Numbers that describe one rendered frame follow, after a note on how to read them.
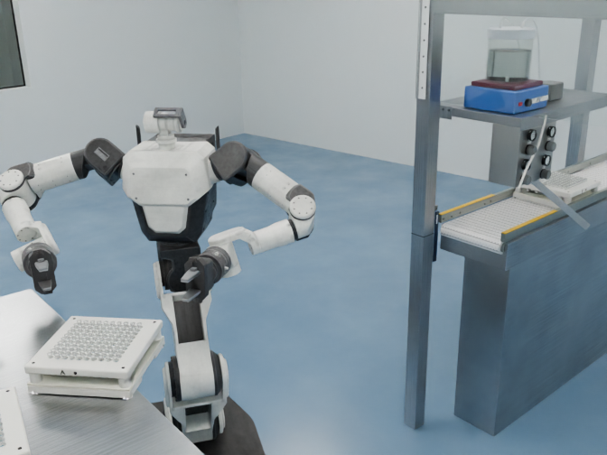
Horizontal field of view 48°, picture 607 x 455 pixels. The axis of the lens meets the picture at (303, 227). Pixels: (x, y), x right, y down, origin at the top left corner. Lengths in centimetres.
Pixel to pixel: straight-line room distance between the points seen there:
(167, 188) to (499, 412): 161
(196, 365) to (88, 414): 64
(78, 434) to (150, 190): 85
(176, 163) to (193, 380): 66
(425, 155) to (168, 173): 91
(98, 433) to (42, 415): 15
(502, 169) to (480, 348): 80
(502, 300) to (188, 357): 119
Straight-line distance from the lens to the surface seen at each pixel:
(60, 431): 158
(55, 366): 166
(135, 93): 719
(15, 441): 145
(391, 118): 674
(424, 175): 247
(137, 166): 212
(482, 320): 276
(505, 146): 233
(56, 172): 225
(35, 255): 192
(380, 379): 325
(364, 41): 684
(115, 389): 163
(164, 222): 216
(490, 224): 261
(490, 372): 284
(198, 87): 767
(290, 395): 314
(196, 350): 218
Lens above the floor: 177
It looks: 20 degrees down
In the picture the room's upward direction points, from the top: 1 degrees counter-clockwise
